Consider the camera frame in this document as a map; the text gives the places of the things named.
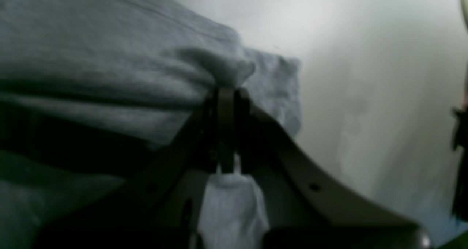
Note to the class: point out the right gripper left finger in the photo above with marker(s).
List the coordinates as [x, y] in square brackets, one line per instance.
[160, 207]

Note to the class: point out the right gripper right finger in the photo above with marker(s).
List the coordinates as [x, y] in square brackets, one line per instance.
[306, 207]

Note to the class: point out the grey T-shirt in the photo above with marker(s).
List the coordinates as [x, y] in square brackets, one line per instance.
[133, 66]

